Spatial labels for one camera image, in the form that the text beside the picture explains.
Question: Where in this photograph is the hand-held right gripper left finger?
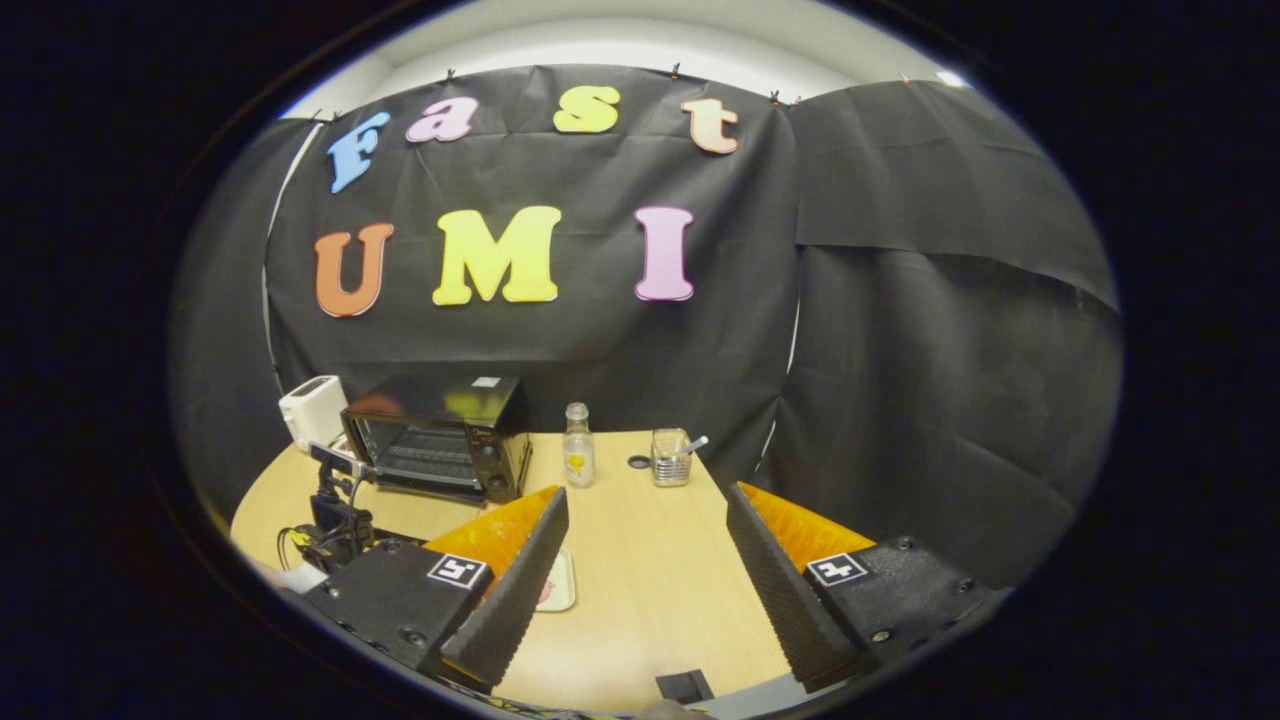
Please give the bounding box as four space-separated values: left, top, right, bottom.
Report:
288 486 571 691

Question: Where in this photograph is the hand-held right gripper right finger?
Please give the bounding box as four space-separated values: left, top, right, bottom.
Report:
725 481 1013 694

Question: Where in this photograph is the cream food dish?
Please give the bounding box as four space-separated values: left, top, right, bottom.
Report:
535 547 578 613

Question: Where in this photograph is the black electric oven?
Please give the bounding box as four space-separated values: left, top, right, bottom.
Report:
308 375 534 504

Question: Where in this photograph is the white toaster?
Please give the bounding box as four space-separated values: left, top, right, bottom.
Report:
278 375 349 451

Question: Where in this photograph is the clear glass bottle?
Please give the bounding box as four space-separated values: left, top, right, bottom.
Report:
562 402 596 489

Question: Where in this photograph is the wire mesh basket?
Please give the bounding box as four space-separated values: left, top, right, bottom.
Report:
651 428 694 488

